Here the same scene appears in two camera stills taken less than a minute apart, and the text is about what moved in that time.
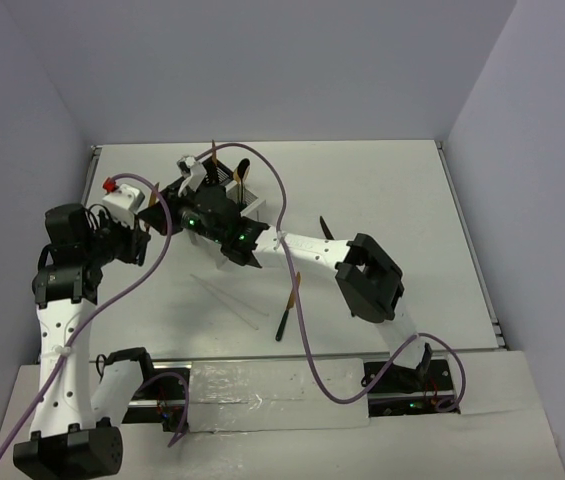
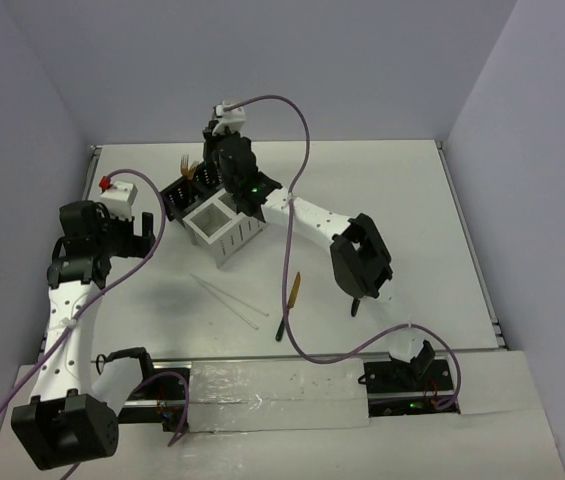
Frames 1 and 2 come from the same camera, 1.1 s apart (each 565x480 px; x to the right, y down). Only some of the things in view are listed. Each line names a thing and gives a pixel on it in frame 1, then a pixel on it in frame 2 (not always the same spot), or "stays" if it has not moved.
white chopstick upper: x=228 y=294 stays
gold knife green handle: x=290 y=305 stays
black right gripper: x=186 y=197 -> x=212 y=139
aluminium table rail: x=94 y=154 stays
